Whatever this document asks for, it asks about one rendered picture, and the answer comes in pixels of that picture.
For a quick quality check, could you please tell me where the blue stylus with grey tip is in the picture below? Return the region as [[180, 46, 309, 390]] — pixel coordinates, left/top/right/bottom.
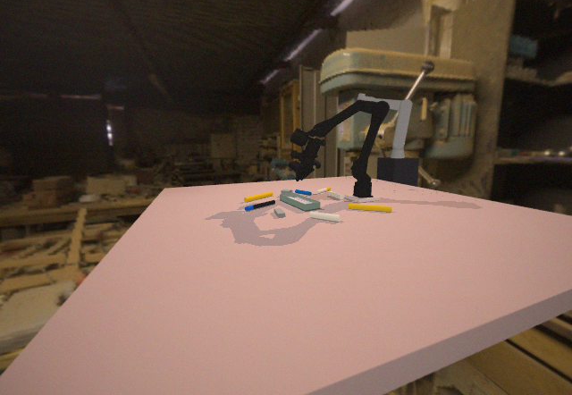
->
[[293, 189, 312, 196]]

